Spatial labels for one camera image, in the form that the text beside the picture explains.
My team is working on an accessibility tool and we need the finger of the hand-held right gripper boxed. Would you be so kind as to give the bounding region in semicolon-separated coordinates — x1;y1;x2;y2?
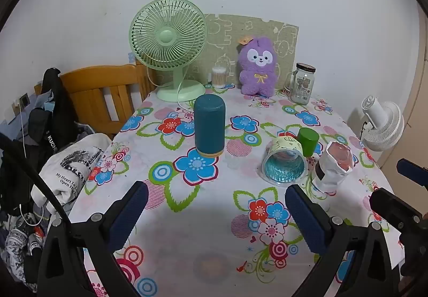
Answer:
397;159;428;184
369;188;423;232

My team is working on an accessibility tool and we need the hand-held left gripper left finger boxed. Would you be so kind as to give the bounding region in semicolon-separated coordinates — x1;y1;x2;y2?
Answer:
37;181;149;297

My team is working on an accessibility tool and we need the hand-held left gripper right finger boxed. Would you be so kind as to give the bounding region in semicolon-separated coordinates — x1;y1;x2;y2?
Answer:
285;184;402;297

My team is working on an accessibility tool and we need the clear printed plastic cup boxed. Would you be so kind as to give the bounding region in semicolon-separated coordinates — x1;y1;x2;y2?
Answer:
262;136;308;186

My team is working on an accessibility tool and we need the paper-wrapped pink cup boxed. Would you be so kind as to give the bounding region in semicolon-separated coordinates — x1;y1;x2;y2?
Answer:
311;141;356;195

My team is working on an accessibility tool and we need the small green cup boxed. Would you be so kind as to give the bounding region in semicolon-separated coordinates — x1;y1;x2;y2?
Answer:
297;127;320;157

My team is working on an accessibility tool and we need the teal cup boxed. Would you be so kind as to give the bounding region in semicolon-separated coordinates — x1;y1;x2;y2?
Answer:
194;94;227;159

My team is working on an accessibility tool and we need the white clip fan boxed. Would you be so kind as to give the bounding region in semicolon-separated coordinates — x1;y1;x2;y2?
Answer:
359;95;405;152

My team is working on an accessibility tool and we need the beige wooden door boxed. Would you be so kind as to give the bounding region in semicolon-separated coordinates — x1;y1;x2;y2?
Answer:
381;12;428;204

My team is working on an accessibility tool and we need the floral tablecloth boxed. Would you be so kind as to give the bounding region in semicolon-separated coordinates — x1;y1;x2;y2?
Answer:
68;83;405;297

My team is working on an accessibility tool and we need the white printed shirt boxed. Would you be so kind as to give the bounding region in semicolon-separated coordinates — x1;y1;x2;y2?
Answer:
32;133;112;214

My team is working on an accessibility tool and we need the patterned clothing pile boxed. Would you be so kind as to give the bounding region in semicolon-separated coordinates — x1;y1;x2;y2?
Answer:
0;210;51;291

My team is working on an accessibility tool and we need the black jacket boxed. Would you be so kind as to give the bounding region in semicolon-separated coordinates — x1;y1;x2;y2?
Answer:
27;67;84;157

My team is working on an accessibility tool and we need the wooden chair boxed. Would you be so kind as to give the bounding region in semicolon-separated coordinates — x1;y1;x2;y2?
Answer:
34;61;158;140

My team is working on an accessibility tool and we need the glass mug jar with lid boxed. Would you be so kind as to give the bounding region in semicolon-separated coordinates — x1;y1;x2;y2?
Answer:
284;63;316;104

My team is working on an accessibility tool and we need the light blue cloth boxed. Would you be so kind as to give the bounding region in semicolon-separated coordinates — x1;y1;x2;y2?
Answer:
33;89;56;113

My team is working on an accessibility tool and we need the purple plush toy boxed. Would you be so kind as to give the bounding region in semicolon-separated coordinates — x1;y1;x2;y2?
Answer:
237;36;280;97

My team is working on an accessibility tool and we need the cotton swab container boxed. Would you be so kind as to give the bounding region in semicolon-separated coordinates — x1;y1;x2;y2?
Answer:
211;67;231;89

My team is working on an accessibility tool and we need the green desk fan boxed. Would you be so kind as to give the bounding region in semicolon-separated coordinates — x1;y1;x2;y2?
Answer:
129;0;208;103

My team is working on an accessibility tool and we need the green printed mat board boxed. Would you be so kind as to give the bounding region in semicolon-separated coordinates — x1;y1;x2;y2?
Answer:
187;13;299;87

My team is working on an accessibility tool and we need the black strap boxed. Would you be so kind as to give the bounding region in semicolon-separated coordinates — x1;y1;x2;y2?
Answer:
0;133;71;225

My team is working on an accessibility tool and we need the white cable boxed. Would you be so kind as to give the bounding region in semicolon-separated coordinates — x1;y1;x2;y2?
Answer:
18;104;29;153

